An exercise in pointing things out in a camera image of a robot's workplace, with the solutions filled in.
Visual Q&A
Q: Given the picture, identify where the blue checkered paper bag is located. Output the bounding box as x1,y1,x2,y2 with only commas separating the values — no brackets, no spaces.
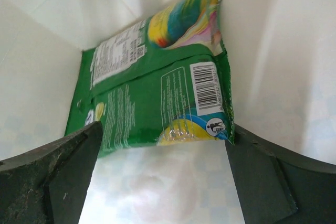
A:
1,0,335,223

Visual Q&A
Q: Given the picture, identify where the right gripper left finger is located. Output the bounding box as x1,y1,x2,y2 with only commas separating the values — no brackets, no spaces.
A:
1,122,102,223

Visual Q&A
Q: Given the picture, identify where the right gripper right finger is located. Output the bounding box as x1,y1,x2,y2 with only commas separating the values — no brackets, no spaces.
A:
225,125,335,223

